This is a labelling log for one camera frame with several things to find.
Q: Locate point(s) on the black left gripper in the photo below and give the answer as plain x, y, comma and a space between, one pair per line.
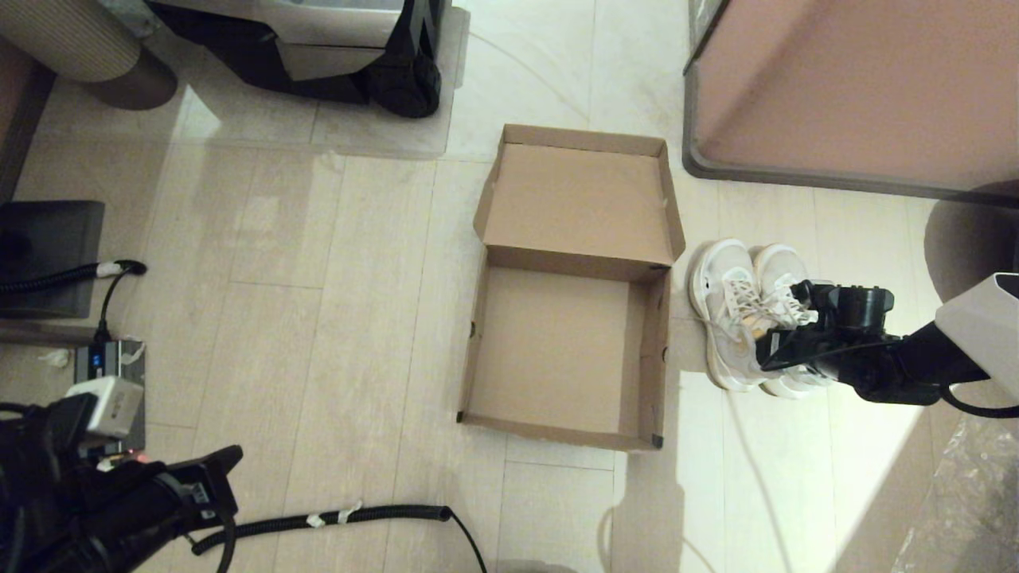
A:
203, 481

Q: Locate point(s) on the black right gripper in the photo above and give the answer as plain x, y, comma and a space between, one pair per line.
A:
828, 354

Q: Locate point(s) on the white lace-up sneaker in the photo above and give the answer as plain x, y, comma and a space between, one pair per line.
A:
720, 278
776, 263

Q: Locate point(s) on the cardboard shoe box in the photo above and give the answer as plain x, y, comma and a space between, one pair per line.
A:
573, 199

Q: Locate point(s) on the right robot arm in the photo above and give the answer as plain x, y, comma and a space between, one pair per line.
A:
979, 334

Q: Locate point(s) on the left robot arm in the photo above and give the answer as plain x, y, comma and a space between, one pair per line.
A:
80, 509

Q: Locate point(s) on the long black corrugated conduit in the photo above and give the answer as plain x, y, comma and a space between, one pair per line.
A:
334, 519

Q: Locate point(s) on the grey metal power supply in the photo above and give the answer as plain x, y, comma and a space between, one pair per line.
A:
119, 362

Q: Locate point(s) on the white paper scrap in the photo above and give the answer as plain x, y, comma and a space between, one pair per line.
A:
57, 359

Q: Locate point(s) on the clear crinkled plastic sheet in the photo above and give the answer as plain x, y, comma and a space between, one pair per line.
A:
979, 493

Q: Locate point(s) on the black corrugated conduit with plug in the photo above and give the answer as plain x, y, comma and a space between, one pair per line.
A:
48, 280

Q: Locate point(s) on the dark brown wooden furniture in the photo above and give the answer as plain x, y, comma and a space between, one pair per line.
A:
20, 111

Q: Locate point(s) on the black and silver mobile robot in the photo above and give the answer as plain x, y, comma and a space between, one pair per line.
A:
398, 79

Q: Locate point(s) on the beige ribbed cylinder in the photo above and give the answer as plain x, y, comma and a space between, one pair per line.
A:
64, 40

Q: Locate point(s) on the grey crumpled bag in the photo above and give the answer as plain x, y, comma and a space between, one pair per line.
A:
127, 16

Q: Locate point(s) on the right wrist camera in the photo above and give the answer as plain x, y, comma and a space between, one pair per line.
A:
812, 298

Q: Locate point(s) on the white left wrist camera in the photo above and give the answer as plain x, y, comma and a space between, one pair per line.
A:
107, 406

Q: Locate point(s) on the pink cabinet with grey frame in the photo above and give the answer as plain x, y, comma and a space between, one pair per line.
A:
860, 79

